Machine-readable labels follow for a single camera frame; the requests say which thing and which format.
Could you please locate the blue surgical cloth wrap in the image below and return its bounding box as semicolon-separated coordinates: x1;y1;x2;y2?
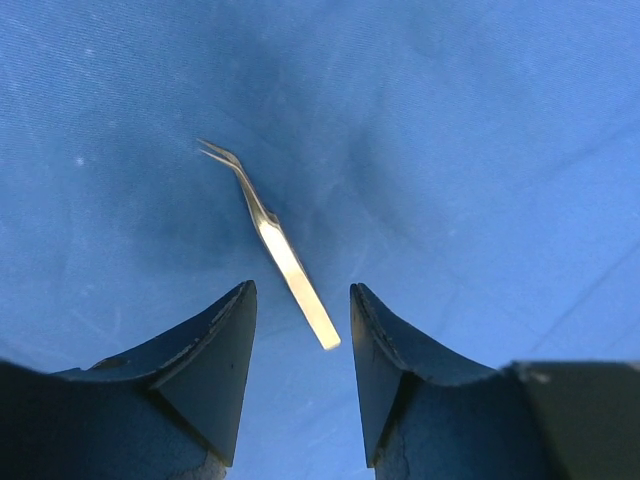
1;1;639;479

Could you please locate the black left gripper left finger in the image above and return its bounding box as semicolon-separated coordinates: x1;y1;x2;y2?
1;281;257;479

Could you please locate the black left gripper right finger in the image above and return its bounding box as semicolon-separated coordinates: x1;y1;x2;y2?
350;284;639;479

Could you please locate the small steel surgical instrument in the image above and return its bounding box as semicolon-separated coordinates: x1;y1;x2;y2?
198;139;342;351

